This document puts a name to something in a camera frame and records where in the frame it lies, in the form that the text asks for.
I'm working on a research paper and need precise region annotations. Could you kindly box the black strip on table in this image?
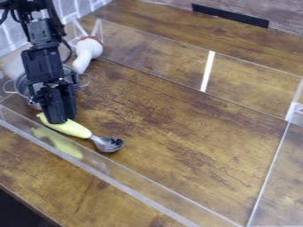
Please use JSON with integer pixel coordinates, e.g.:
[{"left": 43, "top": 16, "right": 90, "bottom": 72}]
[{"left": 192, "top": 4, "right": 270, "bottom": 28}]

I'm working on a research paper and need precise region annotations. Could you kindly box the white mushroom toy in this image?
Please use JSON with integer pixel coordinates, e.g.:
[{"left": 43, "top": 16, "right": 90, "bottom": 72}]
[{"left": 72, "top": 35, "right": 103, "bottom": 74}]

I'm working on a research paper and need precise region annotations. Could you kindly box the small steel pot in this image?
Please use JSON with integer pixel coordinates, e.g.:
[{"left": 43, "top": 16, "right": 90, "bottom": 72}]
[{"left": 3, "top": 66, "right": 90, "bottom": 111}]

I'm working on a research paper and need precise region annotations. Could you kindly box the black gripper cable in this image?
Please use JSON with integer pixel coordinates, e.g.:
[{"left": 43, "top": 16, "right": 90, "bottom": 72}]
[{"left": 0, "top": 0, "right": 75, "bottom": 65}]

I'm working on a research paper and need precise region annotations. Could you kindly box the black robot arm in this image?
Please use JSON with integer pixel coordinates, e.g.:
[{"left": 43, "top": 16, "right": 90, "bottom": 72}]
[{"left": 0, "top": 0, "right": 78, "bottom": 124}]

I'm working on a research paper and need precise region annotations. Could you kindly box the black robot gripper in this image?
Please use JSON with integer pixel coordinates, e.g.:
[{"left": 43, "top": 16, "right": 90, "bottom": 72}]
[{"left": 22, "top": 45, "right": 78, "bottom": 124}]

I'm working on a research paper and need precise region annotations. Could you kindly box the green handled metal spoon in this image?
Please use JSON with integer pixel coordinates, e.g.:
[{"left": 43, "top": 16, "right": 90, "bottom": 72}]
[{"left": 36, "top": 113, "right": 124, "bottom": 153}]

